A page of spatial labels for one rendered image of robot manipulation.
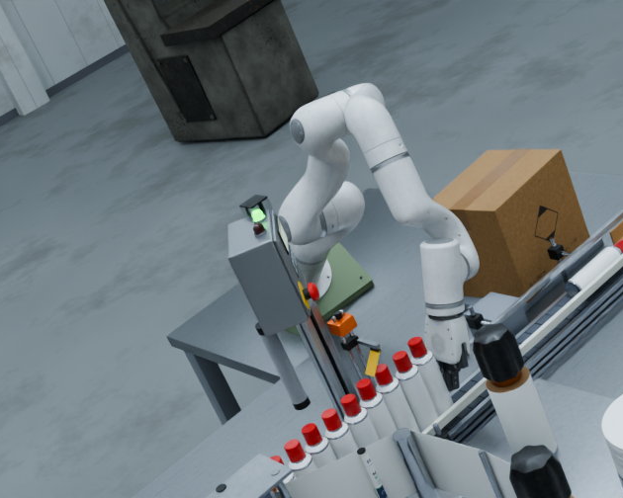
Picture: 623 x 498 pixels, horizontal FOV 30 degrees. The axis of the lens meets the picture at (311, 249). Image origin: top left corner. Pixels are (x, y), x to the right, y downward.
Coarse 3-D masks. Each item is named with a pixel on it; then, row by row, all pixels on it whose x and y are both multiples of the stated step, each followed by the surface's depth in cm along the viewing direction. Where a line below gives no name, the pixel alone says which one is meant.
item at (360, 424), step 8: (344, 400) 238; (352, 400) 237; (344, 408) 238; (352, 408) 237; (360, 408) 239; (352, 416) 238; (360, 416) 238; (368, 416) 239; (352, 424) 238; (360, 424) 238; (368, 424) 239; (352, 432) 239; (360, 432) 239; (368, 432) 239; (376, 432) 241; (360, 440) 240; (368, 440) 240; (376, 440) 241
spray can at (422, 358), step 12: (420, 348) 247; (420, 360) 248; (432, 360) 248; (420, 372) 248; (432, 372) 248; (432, 384) 249; (444, 384) 251; (432, 396) 251; (444, 396) 251; (444, 408) 252
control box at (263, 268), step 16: (240, 224) 235; (272, 224) 230; (240, 240) 228; (256, 240) 225; (272, 240) 222; (240, 256) 223; (256, 256) 223; (272, 256) 223; (288, 256) 231; (240, 272) 224; (256, 272) 224; (272, 272) 225; (288, 272) 226; (256, 288) 226; (272, 288) 226; (288, 288) 226; (304, 288) 236; (256, 304) 227; (272, 304) 227; (288, 304) 228; (304, 304) 229; (272, 320) 229; (288, 320) 229; (304, 320) 229
